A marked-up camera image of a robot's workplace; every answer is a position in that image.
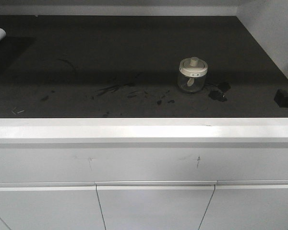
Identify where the white fume hood base cabinet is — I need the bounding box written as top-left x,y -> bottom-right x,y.
0,118 -> 288,230

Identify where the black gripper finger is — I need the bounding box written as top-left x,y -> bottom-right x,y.
274,89 -> 288,108

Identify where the glass jar with white lid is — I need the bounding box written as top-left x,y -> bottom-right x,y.
178,57 -> 208,93

